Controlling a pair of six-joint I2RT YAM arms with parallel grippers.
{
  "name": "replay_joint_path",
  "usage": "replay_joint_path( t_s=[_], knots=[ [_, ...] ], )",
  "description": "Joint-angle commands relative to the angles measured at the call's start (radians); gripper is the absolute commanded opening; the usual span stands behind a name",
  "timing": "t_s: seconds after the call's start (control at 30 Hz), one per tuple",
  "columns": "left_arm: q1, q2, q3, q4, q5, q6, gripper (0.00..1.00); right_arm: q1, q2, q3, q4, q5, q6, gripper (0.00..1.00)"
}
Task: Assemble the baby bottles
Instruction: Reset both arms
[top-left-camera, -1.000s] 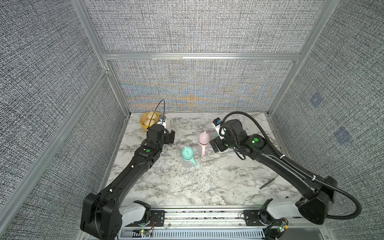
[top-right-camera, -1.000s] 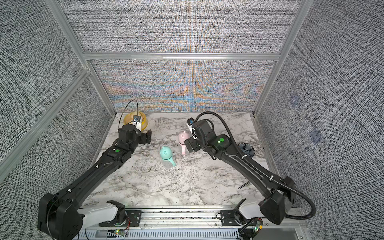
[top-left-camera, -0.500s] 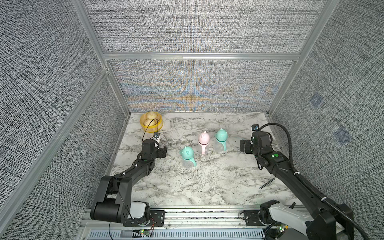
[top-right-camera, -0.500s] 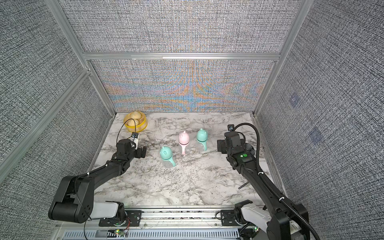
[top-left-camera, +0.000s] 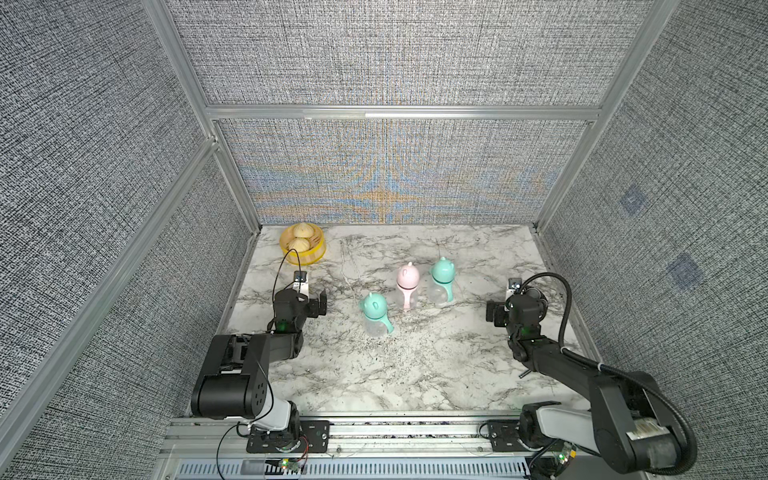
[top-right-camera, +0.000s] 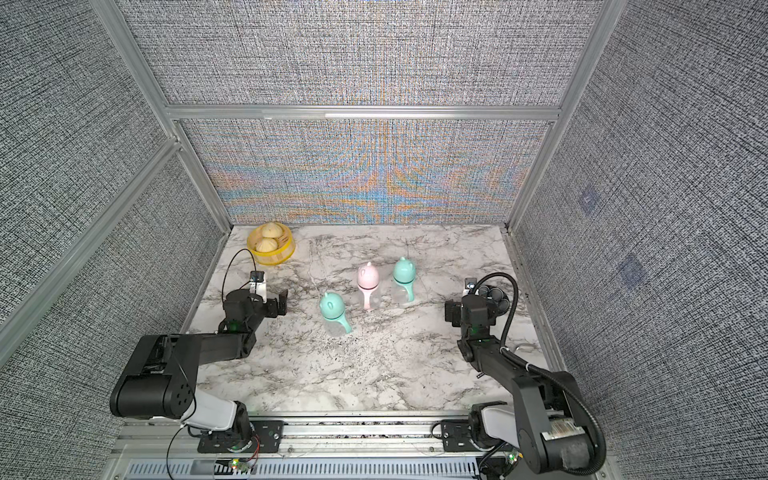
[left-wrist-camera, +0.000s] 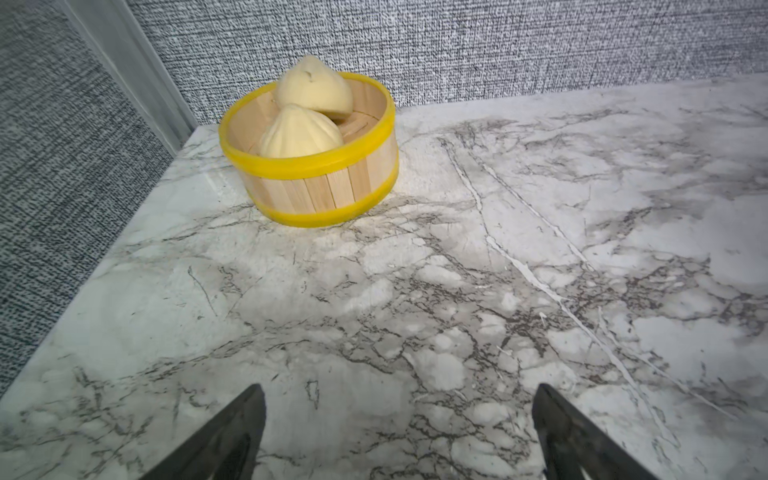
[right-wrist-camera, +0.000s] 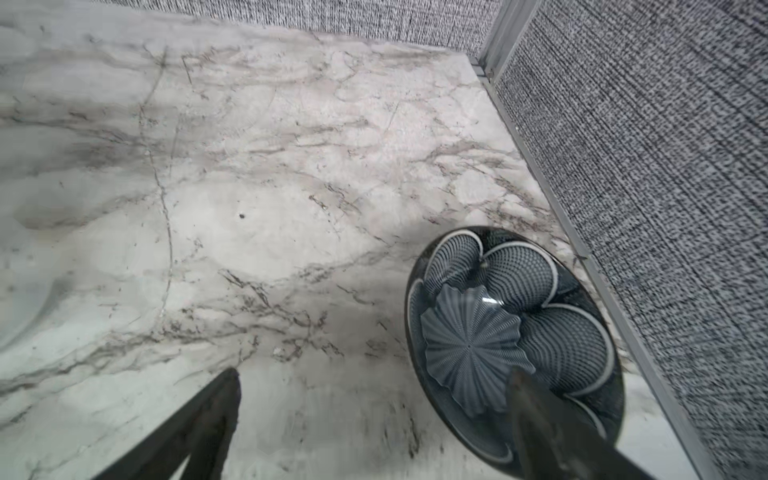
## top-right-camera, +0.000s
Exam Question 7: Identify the clear baby bottle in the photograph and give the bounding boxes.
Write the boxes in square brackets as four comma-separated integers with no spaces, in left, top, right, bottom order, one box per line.
[392,282,413,304]

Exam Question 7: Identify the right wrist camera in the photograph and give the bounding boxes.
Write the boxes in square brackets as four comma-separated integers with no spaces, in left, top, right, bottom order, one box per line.
[463,277,478,295]

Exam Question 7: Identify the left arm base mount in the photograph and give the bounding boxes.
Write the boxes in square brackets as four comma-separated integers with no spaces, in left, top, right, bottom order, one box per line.
[197,420,285,454]

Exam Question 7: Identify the aluminium front rail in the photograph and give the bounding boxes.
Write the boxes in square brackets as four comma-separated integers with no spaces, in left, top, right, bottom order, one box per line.
[109,411,468,460]

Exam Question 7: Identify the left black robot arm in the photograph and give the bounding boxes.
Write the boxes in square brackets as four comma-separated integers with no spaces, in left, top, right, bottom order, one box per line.
[110,289,288,452]

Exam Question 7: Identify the lower beige bun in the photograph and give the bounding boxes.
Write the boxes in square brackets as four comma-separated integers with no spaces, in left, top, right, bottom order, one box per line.
[255,237,279,253]

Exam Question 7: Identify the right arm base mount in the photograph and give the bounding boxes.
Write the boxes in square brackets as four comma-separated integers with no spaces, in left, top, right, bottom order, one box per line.
[438,419,499,453]

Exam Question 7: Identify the mint bottle cap front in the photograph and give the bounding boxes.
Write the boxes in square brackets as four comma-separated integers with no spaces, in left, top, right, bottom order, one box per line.
[393,257,416,284]

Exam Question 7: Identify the upper beige bun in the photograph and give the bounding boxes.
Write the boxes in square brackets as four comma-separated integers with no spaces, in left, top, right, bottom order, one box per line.
[260,222,283,239]

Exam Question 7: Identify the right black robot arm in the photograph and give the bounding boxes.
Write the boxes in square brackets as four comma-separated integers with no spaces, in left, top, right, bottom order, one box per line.
[444,295,607,476]

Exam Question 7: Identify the pink bottle cap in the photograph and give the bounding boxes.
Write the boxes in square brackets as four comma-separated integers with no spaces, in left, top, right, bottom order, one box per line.
[357,262,380,290]

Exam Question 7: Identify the yellow steamer basket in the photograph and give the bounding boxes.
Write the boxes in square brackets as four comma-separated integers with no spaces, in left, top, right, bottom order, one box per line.
[247,221,296,266]

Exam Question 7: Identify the mint bottle cap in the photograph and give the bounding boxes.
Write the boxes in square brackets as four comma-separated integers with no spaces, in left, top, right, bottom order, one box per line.
[320,292,346,321]
[393,257,416,284]

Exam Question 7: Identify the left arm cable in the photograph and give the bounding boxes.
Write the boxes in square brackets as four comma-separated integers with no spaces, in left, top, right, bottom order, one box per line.
[220,248,259,307]

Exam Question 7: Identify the dark blue flower dish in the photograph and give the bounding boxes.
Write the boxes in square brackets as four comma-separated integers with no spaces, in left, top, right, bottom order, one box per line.
[486,287,511,317]

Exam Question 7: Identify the beige bun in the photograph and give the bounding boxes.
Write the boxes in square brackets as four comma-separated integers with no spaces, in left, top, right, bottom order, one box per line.
[255,237,279,253]
[260,222,283,239]

